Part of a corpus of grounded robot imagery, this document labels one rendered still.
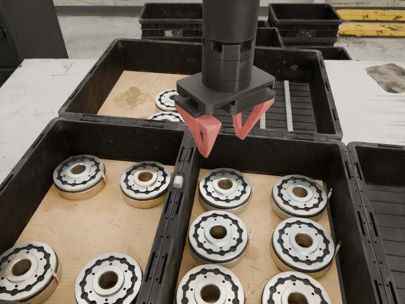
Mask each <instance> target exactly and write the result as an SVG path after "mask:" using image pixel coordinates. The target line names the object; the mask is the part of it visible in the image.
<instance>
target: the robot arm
mask: <svg viewBox="0 0 405 304"><path fill-rule="evenodd" d="M259 7H260V0H202V72H200V73H197V74H194V75H191V76H189V77H186V78H182V79H180V80H177V82H176V85H177V93H178V94H179V95H176V96H175V97H174V103H175V108H176V109H177V111H178V113H179V114H180V116H181V117H182V119H183V120H184V122H185V123H186V125H187V126H188V128H189V130H190V131H191V133H192V136H193V138H194V140H195V143H196V146H197V147H198V150H199V152H200V153H201V154H202V155H203V156H204V157H205V158H207V157H208V156H209V154H210V152H211V150H212V147H213V144H214V142H215V140H216V137H217V135H218V132H219V129H220V128H221V122H220V121H219V120H217V119H216V118H215V117H213V116H212V115H213V110H215V109H218V108H220V107H222V109H223V110H224V111H226V112H227V113H228V114H230V115H233V124H234V130H235V134H236V136H237V137H239V138H240V139H241V140H243V139H244V138H245V137H246V135H247V134H248V133H249V131H250V130H251V129H252V127H253V126H254V124H255V123H256V122H257V121H258V120H259V119H260V118H261V117H262V115H263V114H264V113H265V112H266V111H267V110H268V109H269V107H270V106H271V105H272V104H273V102H274V98H275V92H274V91H273V90H271V89H273V88H274V83H275V77H274V76H272V75H270V74H269V73H267V72H265V71H263V70H261V69H259V68H257V67H255V66H254V65H253V60H254V49H255V44H256V33H257V23H258V16H259ZM268 87H270V88H271V89H269V88H268ZM252 107H253V108H254V110H253V111H252V112H251V114H250V116H249V118H248V119H247V121H246V123H245V124H244V126H243V127H242V117H241V113H242V112H243V111H245V110H248V109H250V108H252ZM199 130H201V131H202V136H203V140H202V138H201V134H200V131H199ZM203 141H204V142H203Z"/></svg>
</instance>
